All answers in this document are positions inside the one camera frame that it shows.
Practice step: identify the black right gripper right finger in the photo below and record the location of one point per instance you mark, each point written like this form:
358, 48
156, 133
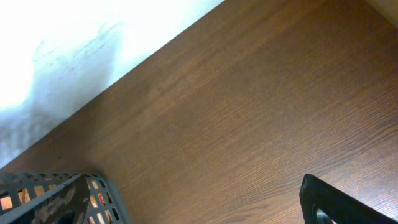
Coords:
323, 203

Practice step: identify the grey plastic basket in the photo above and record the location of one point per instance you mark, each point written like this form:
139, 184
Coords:
105, 204

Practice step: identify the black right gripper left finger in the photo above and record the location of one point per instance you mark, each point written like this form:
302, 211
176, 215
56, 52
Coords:
66, 203

